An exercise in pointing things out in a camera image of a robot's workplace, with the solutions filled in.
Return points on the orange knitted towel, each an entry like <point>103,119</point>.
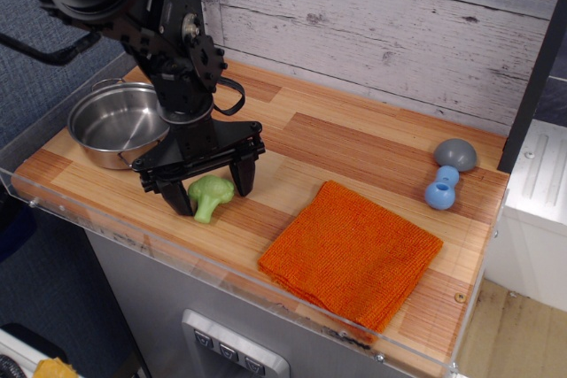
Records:
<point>351,257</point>

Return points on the stainless steel pot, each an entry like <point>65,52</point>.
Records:
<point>116,123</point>

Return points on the yellow object at bottom-left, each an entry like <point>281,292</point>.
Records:
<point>54,368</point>

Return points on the green toy broccoli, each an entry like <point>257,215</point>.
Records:
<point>208,192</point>

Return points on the silver dispenser button panel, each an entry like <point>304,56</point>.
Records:
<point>233,347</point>

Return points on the blue dumbbell-shaped toy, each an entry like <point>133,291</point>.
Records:
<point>440,195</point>

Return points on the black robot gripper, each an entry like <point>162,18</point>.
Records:
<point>199,148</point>

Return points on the dark grey right post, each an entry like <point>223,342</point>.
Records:
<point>542,67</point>

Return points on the grey toy cabinet front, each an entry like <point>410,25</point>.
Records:
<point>153,296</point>

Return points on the grey half-dome toy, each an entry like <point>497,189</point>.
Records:
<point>457,153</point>

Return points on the white ridged side unit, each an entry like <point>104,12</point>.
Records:
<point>528,252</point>

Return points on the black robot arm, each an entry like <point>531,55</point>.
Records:
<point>168,41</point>

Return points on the clear acrylic edge guard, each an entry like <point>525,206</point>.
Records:
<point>422,338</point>

